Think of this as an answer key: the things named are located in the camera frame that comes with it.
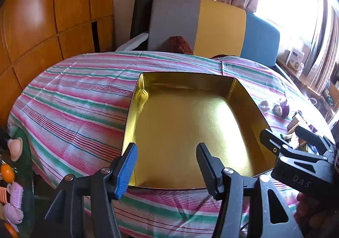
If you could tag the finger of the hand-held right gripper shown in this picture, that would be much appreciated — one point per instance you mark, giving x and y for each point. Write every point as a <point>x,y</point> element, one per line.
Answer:
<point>270,141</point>
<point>309,136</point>

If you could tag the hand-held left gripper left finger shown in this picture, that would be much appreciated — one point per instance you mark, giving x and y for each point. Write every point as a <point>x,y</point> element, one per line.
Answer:
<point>127,171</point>

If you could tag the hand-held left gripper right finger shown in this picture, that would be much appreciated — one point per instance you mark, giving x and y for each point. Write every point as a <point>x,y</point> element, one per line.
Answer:
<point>208,171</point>

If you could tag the purple snack packet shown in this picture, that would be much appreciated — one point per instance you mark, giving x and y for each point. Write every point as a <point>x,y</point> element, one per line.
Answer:
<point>312,128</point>
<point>286,108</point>

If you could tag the beige medicine box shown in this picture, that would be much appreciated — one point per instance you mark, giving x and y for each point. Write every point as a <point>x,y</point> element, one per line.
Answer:
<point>295,124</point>

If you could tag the gold tin box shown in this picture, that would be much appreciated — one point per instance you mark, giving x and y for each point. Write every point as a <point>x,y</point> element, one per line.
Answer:
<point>185,126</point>

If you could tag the person's right hand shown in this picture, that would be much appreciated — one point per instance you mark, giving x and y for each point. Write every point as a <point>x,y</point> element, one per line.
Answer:
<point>317,216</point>

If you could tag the wooden side table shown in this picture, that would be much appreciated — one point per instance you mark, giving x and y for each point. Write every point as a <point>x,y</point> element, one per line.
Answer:
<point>299,77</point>

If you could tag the white printed carton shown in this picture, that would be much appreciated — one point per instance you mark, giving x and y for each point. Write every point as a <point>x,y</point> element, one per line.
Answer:
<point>295,57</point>

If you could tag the striped tablecloth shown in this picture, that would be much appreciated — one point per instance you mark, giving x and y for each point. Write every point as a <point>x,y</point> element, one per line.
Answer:
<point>79,100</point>

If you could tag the striped side curtain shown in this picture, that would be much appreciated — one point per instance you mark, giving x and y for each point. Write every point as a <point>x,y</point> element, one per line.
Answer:
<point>323,42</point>

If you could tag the orange ball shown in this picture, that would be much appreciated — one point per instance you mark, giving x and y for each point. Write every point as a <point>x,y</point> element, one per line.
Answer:
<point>7,173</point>

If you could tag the grey yellow blue chair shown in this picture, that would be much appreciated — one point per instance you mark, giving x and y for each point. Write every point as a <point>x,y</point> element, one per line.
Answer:
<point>217,26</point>

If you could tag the dark red cushion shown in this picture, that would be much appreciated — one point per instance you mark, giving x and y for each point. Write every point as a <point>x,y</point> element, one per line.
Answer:
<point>180,46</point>

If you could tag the black rolled mat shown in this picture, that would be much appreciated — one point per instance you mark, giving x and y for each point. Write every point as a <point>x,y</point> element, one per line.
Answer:
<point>140,10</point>

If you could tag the wooden wardrobe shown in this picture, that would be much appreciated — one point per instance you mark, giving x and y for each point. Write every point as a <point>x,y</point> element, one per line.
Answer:
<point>39,15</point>

